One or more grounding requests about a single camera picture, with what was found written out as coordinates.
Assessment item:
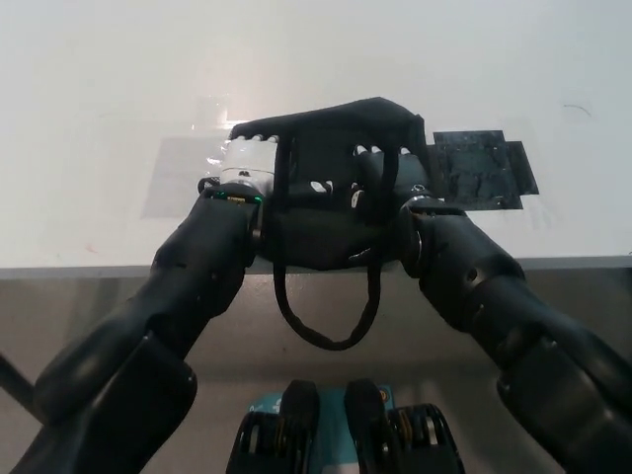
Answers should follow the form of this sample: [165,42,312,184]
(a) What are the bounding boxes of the black tape patch on table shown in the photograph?
[426,128,542,214]

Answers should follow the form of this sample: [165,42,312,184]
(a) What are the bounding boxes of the black metal table leg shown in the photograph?
[0,351,40,426]

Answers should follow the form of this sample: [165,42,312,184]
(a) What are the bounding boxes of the black soft travel bag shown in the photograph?
[230,96,427,353]

